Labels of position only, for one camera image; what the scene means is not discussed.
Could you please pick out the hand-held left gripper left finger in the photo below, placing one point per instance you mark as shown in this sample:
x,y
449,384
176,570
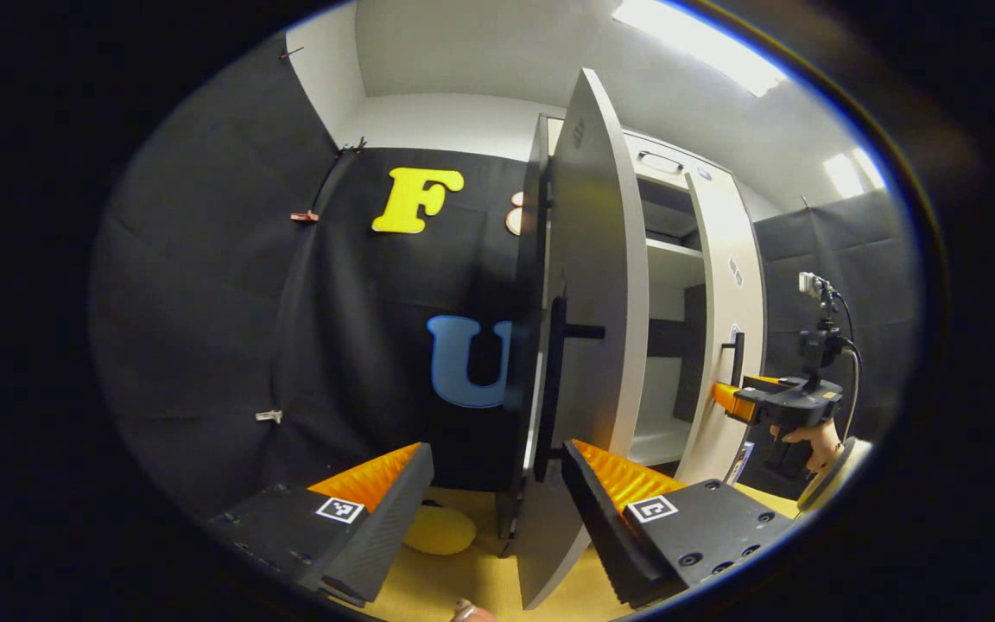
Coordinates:
x,y
394,518

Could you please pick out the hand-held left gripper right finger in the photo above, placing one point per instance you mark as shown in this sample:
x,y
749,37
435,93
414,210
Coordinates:
x,y
592,527

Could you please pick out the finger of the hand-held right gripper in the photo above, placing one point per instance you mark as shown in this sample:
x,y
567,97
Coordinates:
x,y
726,399
770,381

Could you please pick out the yellow round coaster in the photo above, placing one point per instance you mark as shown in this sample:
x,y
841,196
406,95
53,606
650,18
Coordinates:
x,y
446,531

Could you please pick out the grey cabinet door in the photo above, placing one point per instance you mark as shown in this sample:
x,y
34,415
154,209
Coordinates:
x,y
718,242
592,259

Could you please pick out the grey cabinet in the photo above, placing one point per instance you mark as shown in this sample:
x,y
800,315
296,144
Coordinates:
x,y
519,302

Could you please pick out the white cabinet shelf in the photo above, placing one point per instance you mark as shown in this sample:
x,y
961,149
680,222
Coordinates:
x,y
674,250

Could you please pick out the small white printed item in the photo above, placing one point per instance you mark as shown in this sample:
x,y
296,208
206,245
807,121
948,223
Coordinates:
x,y
739,462

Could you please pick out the white clip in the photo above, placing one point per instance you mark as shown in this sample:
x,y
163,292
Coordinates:
x,y
269,416

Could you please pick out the small ceiling light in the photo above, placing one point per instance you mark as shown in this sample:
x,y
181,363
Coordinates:
x,y
852,173

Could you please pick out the black backdrop cloth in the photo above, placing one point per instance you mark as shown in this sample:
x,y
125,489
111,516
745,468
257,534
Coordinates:
x,y
204,302

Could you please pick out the pink clip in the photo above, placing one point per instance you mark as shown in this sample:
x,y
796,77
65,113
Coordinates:
x,y
305,216

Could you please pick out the long ceiling light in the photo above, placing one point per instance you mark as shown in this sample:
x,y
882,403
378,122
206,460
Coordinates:
x,y
705,47

